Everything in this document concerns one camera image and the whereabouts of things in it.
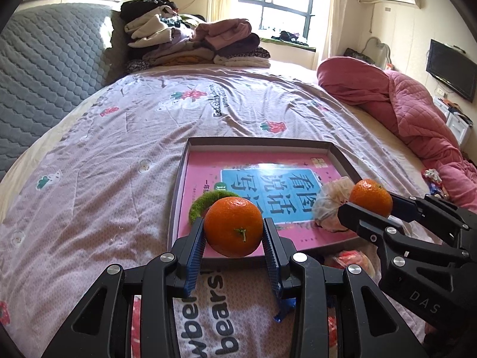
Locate pink strawberry bear duvet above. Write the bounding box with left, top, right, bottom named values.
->
left=1, top=62, right=427, bottom=357

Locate pile of folded clothes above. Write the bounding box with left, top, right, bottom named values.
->
left=120, top=0, right=271, bottom=74

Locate small toy figure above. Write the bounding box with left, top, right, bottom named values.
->
left=421, top=168, right=449, bottom=200

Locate pink quilted blanket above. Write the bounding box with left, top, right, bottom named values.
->
left=317, top=57, right=476, bottom=212

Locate green fuzzy ring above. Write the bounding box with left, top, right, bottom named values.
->
left=188, top=189, right=239, bottom=226

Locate white drawer cabinet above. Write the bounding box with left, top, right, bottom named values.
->
left=433, top=97, right=474, bottom=148

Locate black flat television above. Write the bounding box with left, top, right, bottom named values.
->
left=426, top=39, right=476, bottom=102

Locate cream drawstring pouch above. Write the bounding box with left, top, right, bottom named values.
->
left=312, top=176, right=354, bottom=233

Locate orange mandarin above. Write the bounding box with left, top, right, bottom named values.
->
left=203, top=196, right=264, bottom=258
left=349, top=179, right=393, bottom=217

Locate pink blue book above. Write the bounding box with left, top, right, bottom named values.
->
left=176, top=150, right=359, bottom=260

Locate cream curtain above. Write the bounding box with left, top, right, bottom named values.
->
left=318, top=0, right=348, bottom=60

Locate red white bowl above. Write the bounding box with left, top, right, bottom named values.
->
left=324, top=250, right=376, bottom=279

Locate grey quilted headboard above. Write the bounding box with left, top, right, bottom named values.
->
left=1, top=3, right=127, bottom=175

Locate grey shallow box tray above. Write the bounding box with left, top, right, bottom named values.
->
left=167, top=136, right=366, bottom=269

